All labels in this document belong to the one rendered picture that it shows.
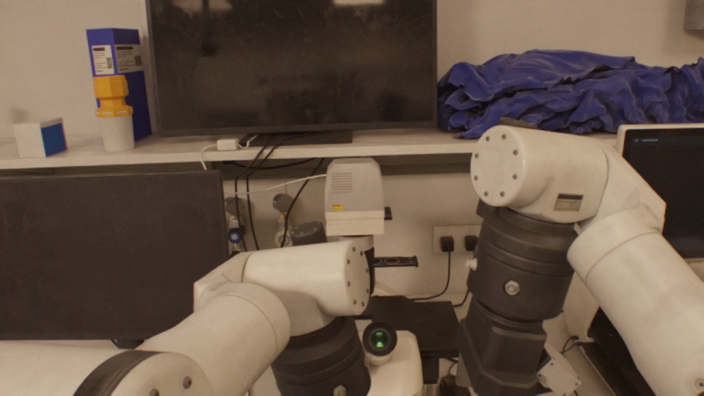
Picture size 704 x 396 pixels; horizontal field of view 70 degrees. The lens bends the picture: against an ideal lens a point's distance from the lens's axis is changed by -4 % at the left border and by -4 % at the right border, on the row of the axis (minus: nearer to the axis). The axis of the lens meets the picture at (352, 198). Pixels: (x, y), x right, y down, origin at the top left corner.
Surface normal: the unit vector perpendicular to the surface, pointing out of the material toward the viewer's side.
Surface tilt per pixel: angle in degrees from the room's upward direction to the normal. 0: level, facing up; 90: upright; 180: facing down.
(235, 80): 86
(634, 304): 71
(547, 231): 90
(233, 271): 78
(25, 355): 7
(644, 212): 32
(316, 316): 93
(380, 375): 50
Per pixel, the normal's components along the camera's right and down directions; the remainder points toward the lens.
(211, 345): 0.57, -0.80
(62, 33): 0.00, 0.29
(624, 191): -0.89, -0.04
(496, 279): -0.72, 0.07
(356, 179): -0.01, 0.00
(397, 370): -0.02, -0.39
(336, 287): -0.33, 0.12
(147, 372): 0.56, -0.71
